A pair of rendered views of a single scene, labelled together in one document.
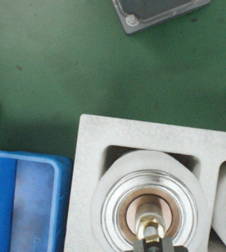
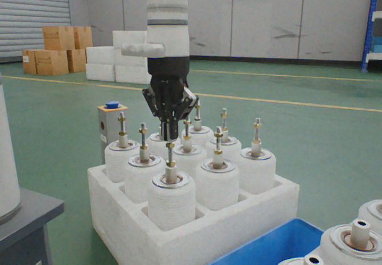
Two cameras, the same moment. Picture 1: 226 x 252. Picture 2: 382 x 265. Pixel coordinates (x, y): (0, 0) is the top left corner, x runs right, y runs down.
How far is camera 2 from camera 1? 0.53 m
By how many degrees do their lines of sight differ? 78
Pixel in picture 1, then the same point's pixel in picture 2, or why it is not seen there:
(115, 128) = (153, 232)
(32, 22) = not seen: outside the picture
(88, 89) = not seen: outside the picture
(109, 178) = (169, 191)
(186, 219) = (162, 173)
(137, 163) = (156, 189)
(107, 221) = (183, 183)
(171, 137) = (140, 218)
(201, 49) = not seen: outside the picture
